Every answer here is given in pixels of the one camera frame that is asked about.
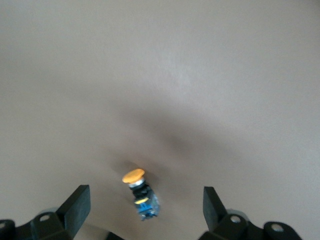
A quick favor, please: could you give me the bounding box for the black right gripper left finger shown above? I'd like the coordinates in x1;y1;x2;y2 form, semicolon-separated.
30;184;91;240

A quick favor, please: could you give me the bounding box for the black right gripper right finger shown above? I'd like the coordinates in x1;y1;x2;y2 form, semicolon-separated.
199;186;251;240

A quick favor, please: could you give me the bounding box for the orange mushroom push button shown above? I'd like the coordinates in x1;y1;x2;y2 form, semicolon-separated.
121;168;161;222

